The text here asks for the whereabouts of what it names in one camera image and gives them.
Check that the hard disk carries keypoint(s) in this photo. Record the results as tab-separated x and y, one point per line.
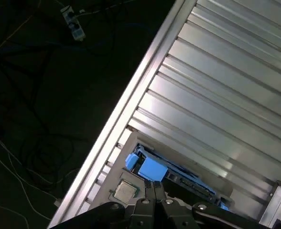
152	170

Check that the silver CPU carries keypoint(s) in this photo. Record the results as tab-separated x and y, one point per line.
125	190

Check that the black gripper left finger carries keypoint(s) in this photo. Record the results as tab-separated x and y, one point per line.
143	214

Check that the grey parts rack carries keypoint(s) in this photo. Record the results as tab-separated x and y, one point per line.
117	171

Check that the white power strip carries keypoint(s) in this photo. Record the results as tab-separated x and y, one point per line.
73	23

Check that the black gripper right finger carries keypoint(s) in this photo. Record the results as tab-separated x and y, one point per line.
169	214

